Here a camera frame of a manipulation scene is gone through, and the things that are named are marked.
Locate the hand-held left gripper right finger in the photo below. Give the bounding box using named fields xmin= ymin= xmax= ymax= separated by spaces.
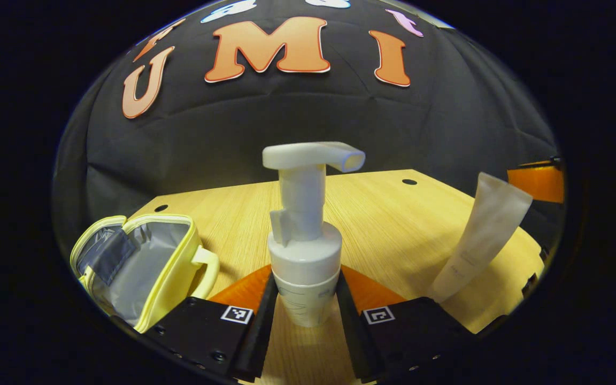
xmin=335 ymin=266 xmax=475 ymax=383

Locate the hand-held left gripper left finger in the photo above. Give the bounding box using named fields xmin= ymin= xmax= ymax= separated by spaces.
xmin=142 ymin=265 xmax=280 ymax=383

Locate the white squeeze tube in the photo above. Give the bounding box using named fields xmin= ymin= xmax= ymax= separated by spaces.
xmin=428 ymin=172 xmax=533 ymax=304

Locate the pale yellow suitcase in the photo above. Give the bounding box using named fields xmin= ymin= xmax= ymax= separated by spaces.
xmin=70 ymin=214 xmax=220 ymax=333

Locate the white pump bottle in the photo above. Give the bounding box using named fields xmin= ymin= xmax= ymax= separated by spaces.
xmin=263 ymin=142 xmax=366 ymax=328

